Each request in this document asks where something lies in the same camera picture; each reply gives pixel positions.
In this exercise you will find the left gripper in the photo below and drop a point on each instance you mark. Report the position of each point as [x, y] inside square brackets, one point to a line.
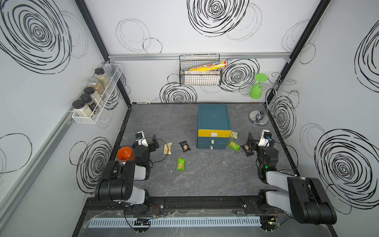
[155, 145]

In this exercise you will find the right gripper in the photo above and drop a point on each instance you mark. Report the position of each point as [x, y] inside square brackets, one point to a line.
[250, 140]

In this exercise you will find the pale yellow cookie packet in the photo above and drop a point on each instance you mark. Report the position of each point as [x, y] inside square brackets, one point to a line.
[167, 149]
[234, 135]

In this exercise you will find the black cookie packet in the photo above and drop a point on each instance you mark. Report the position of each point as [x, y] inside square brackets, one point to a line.
[248, 151]
[184, 145]

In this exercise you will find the green cookie packet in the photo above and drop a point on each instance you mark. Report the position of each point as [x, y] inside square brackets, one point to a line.
[234, 146]
[181, 164]

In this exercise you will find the teal drawer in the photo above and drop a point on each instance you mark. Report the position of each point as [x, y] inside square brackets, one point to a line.
[210, 146]
[213, 140]

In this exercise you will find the yellow top drawer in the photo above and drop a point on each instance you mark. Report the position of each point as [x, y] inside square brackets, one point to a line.
[214, 133]

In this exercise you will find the teal drawer cabinet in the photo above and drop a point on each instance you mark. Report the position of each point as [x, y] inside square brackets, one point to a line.
[213, 116]

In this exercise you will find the teal bottom drawer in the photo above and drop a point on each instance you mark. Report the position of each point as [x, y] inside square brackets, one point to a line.
[210, 146]

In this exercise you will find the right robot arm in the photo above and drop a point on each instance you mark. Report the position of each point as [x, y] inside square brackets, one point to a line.
[302, 198]

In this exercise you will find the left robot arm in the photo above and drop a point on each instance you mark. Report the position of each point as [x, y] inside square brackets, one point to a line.
[132, 164]

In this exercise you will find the chrome glass holder stand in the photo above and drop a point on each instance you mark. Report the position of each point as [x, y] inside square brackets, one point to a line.
[274, 91]

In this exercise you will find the orange cup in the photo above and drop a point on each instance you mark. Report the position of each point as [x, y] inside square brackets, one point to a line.
[125, 154]

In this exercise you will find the green plastic wine glass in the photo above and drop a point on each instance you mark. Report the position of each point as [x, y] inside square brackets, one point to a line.
[257, 89]

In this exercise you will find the white spice rack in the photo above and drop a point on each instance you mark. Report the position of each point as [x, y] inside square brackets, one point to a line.
[111, 98]

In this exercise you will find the spice jar dark contents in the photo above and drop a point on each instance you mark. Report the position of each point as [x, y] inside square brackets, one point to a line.
[89, 101]

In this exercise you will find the spice jar light powder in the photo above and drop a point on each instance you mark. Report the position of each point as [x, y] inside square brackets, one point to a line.
[81, 108]

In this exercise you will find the spice jar tan contents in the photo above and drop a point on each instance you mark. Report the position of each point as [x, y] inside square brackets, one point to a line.
[102, 77]

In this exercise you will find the spice jar white contents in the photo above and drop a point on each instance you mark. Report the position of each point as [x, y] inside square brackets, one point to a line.
[95, 95]

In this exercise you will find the spice jar brown contents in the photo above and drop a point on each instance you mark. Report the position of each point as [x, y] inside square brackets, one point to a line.
[94, 83]

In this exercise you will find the yellow snack tube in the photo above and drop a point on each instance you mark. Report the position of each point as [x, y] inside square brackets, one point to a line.
[209, 67]

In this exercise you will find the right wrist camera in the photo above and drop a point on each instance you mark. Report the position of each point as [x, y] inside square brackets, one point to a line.
[265, 138]

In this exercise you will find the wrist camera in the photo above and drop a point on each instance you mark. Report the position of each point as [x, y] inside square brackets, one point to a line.
[265, 138]
[141, 139]

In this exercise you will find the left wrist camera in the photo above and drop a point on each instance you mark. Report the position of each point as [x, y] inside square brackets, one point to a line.
[141, 139]

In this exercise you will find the white cable duct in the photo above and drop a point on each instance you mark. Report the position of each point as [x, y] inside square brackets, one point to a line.
[175, 222]

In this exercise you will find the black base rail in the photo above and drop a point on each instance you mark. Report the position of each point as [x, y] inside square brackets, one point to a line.
[166, 205]

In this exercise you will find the wire wall basket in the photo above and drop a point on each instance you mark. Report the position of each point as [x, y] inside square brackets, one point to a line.
[189, 61]

